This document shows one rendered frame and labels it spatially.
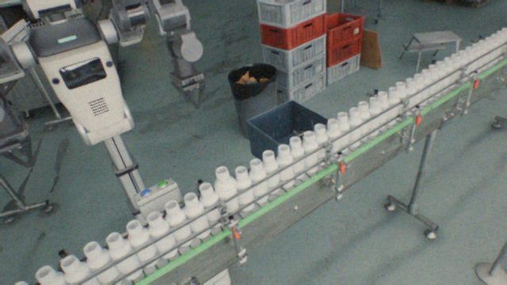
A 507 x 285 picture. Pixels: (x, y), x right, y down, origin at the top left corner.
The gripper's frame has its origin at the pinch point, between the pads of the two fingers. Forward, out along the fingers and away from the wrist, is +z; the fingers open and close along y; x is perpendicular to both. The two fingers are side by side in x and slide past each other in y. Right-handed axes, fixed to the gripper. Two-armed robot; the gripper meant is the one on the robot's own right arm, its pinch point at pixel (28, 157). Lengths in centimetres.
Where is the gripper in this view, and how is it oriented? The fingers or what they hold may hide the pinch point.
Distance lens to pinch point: 97.9
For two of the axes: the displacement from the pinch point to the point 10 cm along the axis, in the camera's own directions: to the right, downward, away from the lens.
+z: 1.1, 8.0, 5.8
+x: 8.2, -4.0, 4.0
